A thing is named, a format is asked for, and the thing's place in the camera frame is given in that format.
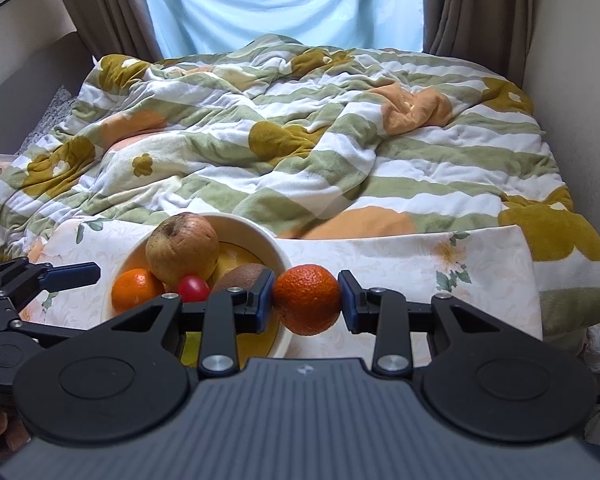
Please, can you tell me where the brown curtain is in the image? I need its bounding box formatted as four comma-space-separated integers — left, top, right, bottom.
420, 0, 536, 91
65, 0, 163, 61

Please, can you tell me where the red cherry tomato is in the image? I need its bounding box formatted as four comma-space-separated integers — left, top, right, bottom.
176, 275, 211, 304

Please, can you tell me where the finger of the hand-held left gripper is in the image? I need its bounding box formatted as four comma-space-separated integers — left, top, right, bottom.
10, 319, 96, 346
0, 257, 102, 311

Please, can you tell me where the grey patterned bedsheet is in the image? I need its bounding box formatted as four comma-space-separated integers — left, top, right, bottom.
25, 85, 81, 146

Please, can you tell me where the cream bowl with yellow inside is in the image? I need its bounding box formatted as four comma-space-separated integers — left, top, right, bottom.
101, 213, 293, 367

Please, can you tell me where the yellow wrinkled apple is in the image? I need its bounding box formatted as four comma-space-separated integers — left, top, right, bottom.
145, 212, 220, 287

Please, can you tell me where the grey headboard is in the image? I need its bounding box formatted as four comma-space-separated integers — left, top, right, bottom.
0, 30, 93, 156

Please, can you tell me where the brown kiwi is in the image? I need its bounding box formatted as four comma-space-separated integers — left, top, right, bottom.
211, 263, 267, 293

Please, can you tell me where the striped floral blanket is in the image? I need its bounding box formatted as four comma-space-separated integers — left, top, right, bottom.
0, 34, 600, 351

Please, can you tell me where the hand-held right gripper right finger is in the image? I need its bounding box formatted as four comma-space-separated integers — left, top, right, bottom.
336, 269, 511, 376

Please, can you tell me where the light blue sheer curtain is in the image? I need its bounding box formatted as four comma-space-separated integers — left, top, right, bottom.
137, 0, 426, 56

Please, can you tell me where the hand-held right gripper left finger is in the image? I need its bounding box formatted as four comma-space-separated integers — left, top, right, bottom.
92, 269, 277, 378

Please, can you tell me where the floral white tablecloth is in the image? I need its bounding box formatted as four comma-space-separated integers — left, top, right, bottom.
20, 217, 543, 361

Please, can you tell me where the orange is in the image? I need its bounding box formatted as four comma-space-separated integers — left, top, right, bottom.
111, 268, 166, 313
272, 264, 342, 336

